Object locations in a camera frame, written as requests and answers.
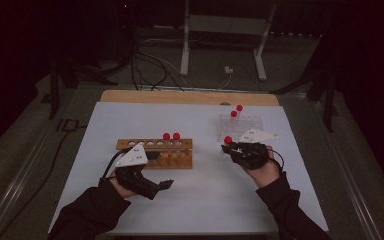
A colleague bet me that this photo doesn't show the bundle of black floor cables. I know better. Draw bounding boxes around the bundle of black floor cables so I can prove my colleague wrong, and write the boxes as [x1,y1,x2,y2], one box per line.
[129,46,185,92]

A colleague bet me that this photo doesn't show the white metal stand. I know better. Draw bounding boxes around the white metal stand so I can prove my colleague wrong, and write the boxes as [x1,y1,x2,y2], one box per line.
[179,0,278,82]

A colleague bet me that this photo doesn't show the person's left hand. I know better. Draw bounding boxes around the person's left hand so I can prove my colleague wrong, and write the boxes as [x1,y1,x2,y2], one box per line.
[108,171,138,200]

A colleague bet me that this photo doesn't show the white table sheet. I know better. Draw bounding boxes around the white table sheet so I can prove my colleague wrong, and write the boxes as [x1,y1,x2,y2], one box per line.
[48,101,330,235]

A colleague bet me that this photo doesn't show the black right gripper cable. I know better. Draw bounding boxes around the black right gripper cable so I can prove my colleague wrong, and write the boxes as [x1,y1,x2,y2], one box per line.
[266,148,285,172]

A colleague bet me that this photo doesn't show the white floor cable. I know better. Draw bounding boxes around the white floor cable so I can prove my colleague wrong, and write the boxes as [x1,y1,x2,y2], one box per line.
[139,37,234,91]

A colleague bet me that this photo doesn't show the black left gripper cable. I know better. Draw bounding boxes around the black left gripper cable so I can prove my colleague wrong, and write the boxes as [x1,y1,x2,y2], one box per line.
[101,149,128,182]

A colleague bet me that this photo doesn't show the clear plastic test tube rack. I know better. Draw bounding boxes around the clear plastic test tube rack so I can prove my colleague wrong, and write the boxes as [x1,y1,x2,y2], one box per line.
[216,112,265,144]

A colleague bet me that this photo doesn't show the wooden table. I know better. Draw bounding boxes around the wooden table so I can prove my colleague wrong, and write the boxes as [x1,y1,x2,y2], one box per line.
[99,89,280,107]

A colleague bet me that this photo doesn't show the wooden test tube rack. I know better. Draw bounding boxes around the wooden test tube rack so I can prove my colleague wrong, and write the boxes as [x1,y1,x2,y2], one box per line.
[115,138,194,170]

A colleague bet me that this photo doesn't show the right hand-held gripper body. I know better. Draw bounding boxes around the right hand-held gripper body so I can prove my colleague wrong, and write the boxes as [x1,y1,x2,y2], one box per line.
[234,127,279,171]

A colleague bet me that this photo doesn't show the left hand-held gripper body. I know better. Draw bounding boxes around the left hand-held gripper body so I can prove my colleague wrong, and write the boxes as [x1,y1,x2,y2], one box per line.
[114,142,161,201]

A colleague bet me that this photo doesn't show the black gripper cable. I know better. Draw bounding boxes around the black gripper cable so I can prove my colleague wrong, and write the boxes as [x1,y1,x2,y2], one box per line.
[101,149,128,182]
[266,148,285,172]

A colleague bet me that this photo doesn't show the person's right hand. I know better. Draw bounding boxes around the person's right hand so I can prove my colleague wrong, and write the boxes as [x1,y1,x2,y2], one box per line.
[242,146,281,190]

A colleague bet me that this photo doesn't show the black stand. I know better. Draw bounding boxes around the black stand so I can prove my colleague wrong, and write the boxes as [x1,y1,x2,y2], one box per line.
[47,49,118,120]
[269,33,340,133]

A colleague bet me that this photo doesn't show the long black floor cable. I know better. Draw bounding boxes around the long black floor cable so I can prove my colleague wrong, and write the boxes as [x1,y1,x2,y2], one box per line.
[0,123,88,240]

